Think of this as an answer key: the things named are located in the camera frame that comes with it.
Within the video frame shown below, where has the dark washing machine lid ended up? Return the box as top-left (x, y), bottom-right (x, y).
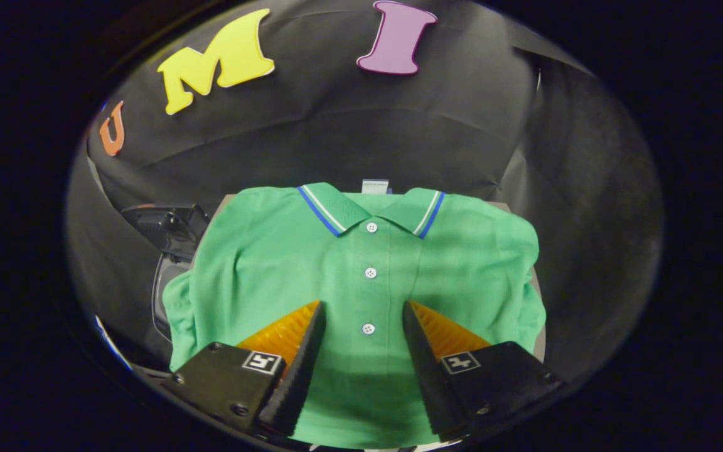
top-left (122, 202), bottom-right (210, 262)

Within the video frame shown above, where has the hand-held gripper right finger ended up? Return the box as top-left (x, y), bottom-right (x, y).
top-left (402, 300), bottom-right (566, 443)

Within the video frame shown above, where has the beige cabinet with grey top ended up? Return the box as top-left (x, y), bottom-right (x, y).
top-left (208, 193), bottom-right (549, 363)

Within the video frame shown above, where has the green polo shirt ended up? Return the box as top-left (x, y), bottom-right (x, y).
top-left (162, 182), bottom-right (547, 449)

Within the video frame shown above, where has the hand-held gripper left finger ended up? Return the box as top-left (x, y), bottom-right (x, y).
top-left (161, 299), bottom-right (328, 438)

